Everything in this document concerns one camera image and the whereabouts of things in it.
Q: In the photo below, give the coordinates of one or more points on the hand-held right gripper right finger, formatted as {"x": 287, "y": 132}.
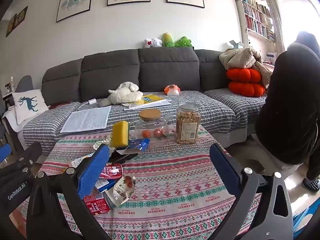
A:
{"x": 225, "y": 170}

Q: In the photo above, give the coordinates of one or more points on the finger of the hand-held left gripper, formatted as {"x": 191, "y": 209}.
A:
{"x": 5, "y": 153}
{"x": 30, "y": 152}

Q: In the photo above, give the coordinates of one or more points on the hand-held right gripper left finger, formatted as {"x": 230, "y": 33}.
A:
{"x": 93, "y": 170}

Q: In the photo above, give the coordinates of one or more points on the yellow sponge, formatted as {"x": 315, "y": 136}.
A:
{"x": 120, "y": 135}

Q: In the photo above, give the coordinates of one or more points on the blue white packet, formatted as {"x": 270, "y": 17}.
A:
{"x": 105, "y": 185}

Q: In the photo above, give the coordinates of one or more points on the red drink can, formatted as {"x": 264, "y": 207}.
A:
{"x": 112, "y": 171}
{"x": 96, "y": 203}

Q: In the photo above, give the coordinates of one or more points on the crumpled white tissue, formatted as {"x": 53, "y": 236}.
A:
{"x": 102, "y": 143}

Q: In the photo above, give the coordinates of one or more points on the white snack wrapper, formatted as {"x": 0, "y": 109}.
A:
{"x": 122, "y": 187}

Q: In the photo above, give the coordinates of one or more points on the white quilted throw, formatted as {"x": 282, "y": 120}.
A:
{"x": 11, "y": 116}

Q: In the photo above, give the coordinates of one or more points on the white deer print pillow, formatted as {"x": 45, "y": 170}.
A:
{"x": 30, "y": 105}

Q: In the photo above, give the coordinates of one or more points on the patterned tablecloth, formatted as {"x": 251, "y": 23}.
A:
{"x": 175, "y": 180}

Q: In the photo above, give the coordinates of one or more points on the printed paper sheet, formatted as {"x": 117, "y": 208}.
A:
{"x": 87, "y": 118}

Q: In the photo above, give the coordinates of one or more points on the blue snack packet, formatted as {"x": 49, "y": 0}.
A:
{"x": 140, "y": 143}

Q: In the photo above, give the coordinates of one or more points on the dark red cloth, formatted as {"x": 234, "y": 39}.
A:
{"x": 60, "y": 105}

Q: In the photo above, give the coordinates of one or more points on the plastic jar of nuts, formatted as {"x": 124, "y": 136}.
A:
{"x": 187, "y": 127}

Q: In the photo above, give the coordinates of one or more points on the small orange fruit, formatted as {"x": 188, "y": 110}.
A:
{"x": 158, "y": 132}
{"x": 146, "y": 133}

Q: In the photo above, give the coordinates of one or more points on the grey striped sofa cover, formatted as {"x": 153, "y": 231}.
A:
{"x": 212, "y": 105}

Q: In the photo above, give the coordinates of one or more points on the white charger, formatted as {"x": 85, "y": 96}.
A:
{"x": 92, "y": 101}

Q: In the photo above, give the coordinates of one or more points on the grey chair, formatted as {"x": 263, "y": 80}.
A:
{"x": 25, "y": 82}

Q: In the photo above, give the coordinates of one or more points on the clear plastic bottle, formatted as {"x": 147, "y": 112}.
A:
{"x": 11, "y": 82}

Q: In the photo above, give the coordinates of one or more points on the glass jar with cork lid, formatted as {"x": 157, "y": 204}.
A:
{"x": 150, "y": 123}

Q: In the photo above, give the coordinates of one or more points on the cream plush dog toy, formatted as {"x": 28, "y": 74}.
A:
{"x": 125, "y": 93}

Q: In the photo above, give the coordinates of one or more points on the orange pumpkin cushion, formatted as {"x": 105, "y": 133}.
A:
{"x": 246, "y": 88}
{"x": 243, "y": 75}

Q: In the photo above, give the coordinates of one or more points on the yellow book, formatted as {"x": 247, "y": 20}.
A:
{"x": 152, "y": 100}

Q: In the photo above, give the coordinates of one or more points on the white papers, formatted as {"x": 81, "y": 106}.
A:
{"x": 162, "y": 103}

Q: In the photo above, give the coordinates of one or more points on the blue plastic stool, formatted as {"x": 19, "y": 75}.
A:
{"x": 303, "y": 220}

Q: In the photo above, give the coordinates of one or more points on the orange snack bag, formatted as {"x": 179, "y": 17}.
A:
{"x": 172, "y": 90}

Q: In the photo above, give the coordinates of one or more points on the beige fleece blanket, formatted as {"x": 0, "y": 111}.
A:
{"x": 240, "y": 57}

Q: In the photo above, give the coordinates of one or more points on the grey fabric sofa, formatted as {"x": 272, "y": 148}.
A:
{"x": 165, "y": 67}

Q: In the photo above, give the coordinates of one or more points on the pale open box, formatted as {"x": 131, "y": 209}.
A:
{"x": 236, "y": 45}

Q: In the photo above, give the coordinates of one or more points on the white star plush toy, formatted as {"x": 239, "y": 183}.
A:
{"x": 155, "y": 42}

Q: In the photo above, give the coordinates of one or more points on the yellow green plush toy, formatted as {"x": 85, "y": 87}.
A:
{"x": 167, "y": 40}

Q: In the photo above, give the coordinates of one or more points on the white bookshelf with books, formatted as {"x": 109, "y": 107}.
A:
{"x": 255, "y": 17}

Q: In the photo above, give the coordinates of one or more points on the framed blue mountain picture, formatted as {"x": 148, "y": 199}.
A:
{"x": 75, "y": 0}

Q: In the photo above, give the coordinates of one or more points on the patterned window curtain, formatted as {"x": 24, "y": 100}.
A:
{"x": 275, "y": 17}

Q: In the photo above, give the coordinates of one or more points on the small dark wall frame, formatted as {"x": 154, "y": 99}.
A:
{"x": 11, "y": 25}
{"x": 20, "y": 16}

